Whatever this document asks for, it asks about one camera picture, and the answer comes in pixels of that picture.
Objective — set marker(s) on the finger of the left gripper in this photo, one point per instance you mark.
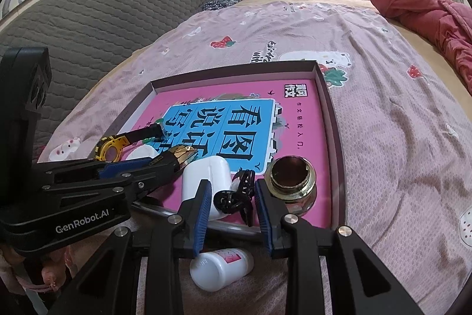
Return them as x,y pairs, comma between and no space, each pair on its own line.
84,170
126,187

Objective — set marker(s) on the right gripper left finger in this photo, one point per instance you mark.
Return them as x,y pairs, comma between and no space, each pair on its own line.
107,283

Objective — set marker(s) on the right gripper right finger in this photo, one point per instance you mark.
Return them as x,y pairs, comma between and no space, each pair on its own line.
330,271

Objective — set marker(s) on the large white jar lid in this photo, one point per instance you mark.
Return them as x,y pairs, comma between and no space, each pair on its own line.
142,151

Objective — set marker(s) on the yellow black wristwatch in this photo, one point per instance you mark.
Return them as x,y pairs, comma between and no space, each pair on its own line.
110,148

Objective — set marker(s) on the black gold lighter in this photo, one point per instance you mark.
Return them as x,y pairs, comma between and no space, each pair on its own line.
175,158

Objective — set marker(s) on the black key bundle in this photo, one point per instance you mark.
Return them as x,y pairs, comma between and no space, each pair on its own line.
238,199

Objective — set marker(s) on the small white pill bottle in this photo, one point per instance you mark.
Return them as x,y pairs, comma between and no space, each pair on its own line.
214,270

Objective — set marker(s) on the brass metal fitting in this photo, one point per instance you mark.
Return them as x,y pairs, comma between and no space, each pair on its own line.
292,179

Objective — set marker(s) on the person's left hand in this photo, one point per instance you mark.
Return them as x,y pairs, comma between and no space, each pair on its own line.
53,273

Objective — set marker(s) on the pink blue book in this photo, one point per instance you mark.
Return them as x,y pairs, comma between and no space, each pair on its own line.
247,125

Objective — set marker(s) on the grey quilted headboard cover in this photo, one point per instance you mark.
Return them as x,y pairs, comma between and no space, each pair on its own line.
86,39

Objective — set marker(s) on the pink patterned bed sheet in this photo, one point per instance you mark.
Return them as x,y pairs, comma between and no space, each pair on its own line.
406,140

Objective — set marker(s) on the dark patterned cloth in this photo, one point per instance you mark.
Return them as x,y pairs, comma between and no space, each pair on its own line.
219,4

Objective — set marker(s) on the red quilted comforter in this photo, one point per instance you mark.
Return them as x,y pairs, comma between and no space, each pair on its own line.
446,24

